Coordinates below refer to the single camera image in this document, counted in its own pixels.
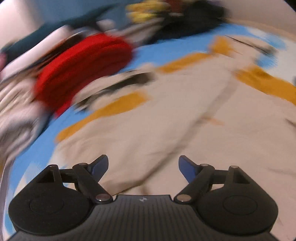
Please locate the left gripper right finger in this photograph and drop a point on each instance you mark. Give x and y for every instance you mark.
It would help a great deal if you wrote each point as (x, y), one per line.
(202, 177)

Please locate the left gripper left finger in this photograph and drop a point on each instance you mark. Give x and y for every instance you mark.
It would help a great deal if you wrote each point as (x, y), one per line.
(78, 185)

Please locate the beige and mustard hooded jacket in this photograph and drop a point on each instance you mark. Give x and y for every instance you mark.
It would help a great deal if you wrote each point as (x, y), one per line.
(185, 120)

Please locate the white folded quilt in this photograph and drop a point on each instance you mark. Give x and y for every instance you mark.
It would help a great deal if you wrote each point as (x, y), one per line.
(22, 117)

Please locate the red folded blanket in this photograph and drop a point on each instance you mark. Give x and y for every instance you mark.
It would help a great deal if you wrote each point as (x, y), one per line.
(94, 57)

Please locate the blue patterned bed sheet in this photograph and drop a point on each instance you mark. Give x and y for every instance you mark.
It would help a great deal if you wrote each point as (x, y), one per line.
(41, 150)

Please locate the teal folded cloth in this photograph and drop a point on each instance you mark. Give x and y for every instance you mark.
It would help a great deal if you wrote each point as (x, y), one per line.
(16, 49)

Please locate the black garment pile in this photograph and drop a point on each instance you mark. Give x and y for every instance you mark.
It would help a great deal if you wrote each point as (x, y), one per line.
(197, 17)

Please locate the yellow plush toys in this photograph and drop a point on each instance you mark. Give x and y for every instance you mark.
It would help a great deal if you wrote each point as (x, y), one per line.
(146, 10)

